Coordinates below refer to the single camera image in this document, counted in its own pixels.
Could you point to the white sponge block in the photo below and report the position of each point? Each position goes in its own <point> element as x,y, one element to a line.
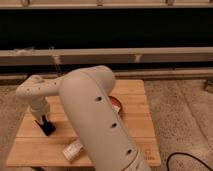
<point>116,108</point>

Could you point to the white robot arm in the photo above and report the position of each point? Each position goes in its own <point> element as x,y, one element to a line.
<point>84,95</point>

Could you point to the clear plastic bottle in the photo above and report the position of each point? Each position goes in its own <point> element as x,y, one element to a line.
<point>71,151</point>

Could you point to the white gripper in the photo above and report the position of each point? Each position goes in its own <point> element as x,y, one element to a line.
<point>40,107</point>

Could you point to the wooden table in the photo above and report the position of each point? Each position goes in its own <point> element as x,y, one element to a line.
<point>31,148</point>

